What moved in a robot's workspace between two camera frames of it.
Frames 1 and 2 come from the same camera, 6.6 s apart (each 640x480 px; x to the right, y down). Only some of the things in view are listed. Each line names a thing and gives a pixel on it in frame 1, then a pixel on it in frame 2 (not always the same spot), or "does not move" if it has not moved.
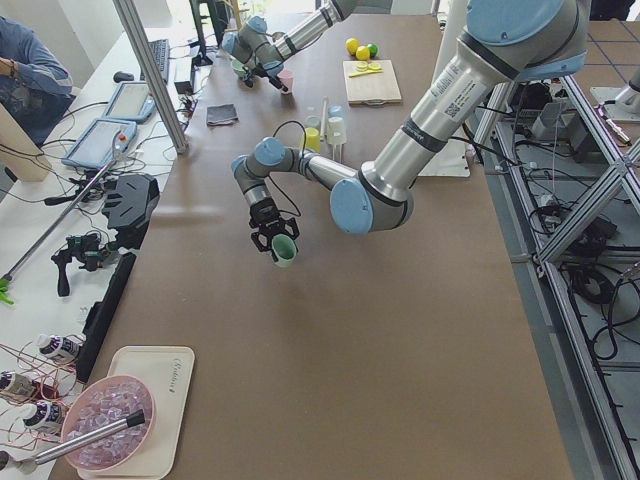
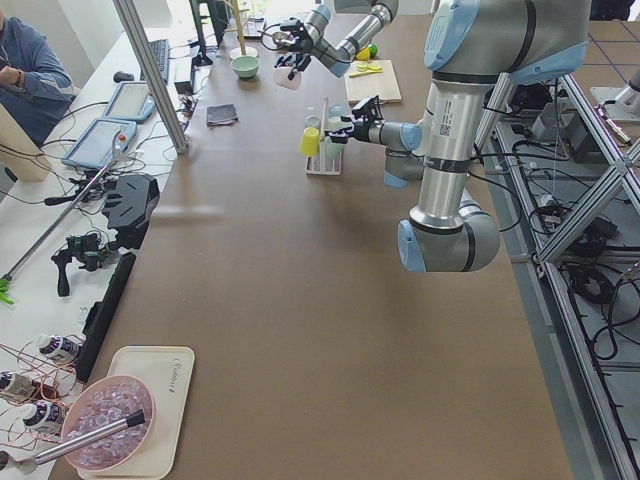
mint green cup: x=284 y=249 to x=332 y=150
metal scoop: x=133 y=420 does not move
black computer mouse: x=122 y=76 does not move
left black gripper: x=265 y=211 to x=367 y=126
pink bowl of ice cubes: x=99 y=404 does not move
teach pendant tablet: x=101 y=143 does not move
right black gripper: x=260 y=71 to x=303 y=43
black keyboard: x=161 y=51 does not move
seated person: x=34 y=87 does not move
